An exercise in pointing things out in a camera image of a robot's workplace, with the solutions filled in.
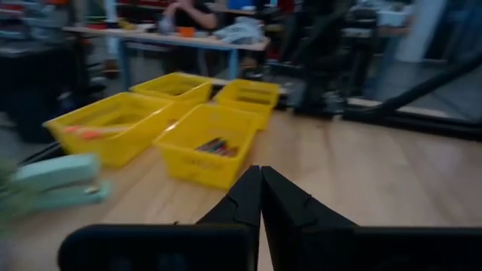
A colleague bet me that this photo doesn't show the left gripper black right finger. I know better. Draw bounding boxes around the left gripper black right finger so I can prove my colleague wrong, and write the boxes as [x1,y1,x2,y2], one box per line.
[261,166,358,271]

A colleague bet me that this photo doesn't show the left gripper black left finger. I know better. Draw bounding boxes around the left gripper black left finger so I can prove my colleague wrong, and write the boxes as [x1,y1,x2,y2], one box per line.
[195,165,263,271]

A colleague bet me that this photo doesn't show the red crayon Madter print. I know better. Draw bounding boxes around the red crayon Madter print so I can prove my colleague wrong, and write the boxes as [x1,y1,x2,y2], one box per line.
[214,145,240,158]

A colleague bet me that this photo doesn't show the yellow plastic slotted bin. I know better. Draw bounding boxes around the yellow plastic slotted bin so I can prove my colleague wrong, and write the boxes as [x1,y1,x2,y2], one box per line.
[129,72,215,114]
[152,103,261,191]
[213,78,282,132]
[42,91,177,169]

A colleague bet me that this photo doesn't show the mint green stapler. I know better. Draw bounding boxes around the mint green stapler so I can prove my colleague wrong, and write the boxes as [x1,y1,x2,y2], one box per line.
[0,153,113,218]

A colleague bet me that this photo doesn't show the person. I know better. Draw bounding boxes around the person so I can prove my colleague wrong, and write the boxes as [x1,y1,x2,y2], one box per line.
[161,0,220,32]

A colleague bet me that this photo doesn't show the green plant in white pot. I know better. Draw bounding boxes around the green plant in white pot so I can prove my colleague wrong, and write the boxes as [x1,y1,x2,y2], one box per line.
[0,160,35,236]

